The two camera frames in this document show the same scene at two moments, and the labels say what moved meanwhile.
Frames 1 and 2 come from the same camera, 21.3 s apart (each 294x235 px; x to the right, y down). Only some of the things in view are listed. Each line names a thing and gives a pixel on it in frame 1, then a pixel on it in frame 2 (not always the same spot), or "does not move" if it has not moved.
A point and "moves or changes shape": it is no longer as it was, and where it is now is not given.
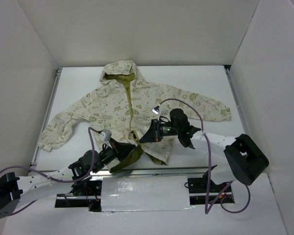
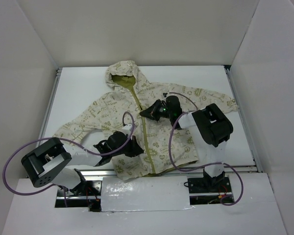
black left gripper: x=115 y=150 to x=132 y=147
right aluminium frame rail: x=228 y=70 does not move
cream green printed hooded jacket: x=126 y=112 moves or changes shape
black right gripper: x=155 y=130 to x=156 y=112
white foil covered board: x=135 y=193 does not move
